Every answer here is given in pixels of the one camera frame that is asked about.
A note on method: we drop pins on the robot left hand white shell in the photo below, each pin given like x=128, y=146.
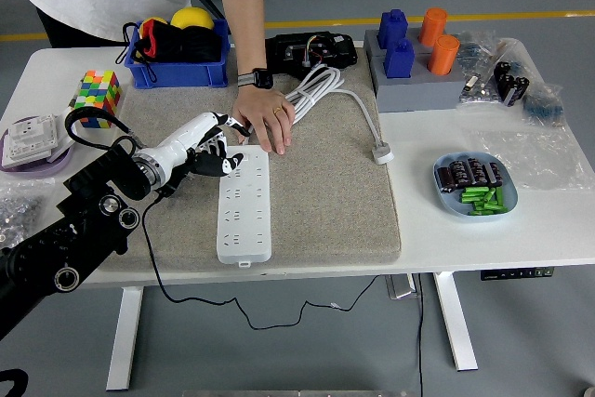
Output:
x=179, y=146

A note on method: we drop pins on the person's left hand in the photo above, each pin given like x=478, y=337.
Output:
x=265, y=113

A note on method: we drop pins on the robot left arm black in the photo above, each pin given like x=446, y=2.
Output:
x=70, y=239

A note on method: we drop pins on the person's left forearm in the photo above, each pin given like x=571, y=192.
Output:
x=241, y=11

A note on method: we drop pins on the black wristwatch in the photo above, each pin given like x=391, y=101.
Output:
x=260, y=77

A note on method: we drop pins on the blue plastic bin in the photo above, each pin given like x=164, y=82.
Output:
x=176, y=75

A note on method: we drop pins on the black cloth pouch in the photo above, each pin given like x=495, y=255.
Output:
x=200, y=46

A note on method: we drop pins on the black open electronic device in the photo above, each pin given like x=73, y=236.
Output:
x=334, y=50

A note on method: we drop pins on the colourful puzzle cube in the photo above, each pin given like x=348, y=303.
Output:
x=100, y=95

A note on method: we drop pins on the grey-brown mat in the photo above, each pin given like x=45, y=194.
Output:
x=325, y=211

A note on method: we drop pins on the yellow foam ball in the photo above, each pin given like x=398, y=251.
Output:
x=190, y=18

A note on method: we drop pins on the grey block holder base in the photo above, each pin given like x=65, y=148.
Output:
x=418, y=95
x=370, y=43

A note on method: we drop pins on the blue square block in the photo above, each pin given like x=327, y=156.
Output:
x=392, y=27
x=399, y=60

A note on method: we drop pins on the purple round plate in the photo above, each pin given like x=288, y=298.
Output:
x=32, y=173

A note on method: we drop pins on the clear bag of screws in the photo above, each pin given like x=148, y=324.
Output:
x=18, y=211

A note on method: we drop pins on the orange cylinder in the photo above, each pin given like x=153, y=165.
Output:
x=432, y=25
x=443, y=54

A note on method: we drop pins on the black capacitor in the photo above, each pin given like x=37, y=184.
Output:
x=496, y=174
x=459, y=171
x=475, y=169
x=486, y=173
x=446, y=179

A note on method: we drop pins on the light blue plate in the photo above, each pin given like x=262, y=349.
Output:
x=448, y=204

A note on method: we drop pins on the white table leg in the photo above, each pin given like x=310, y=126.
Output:
x=123, y=346
x=458, y=332

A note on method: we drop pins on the clear bag of metal parts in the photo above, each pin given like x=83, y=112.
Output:
x=479, y=92

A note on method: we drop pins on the clear bag of blue parts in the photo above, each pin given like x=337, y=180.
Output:
x=544, y=106
x=474, y=50

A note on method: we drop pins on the metal box under table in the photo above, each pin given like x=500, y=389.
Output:
x=400, y=286

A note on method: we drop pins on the green cylinder piece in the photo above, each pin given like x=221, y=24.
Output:
x=488, y=206
x=474, y=191
x=473, y=198
x=499, y=196
x=490, y=196
x=485, y=212

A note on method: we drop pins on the clear bag of black capacitors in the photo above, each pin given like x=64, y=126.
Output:
x=509, y=83

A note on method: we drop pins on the empty clear plastic bag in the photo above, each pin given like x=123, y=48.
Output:
x=534, y=155

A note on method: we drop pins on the black table control panel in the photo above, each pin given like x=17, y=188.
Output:
x=516, y=273

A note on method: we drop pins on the grey round floor object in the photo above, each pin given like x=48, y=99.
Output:
x=590, y=391

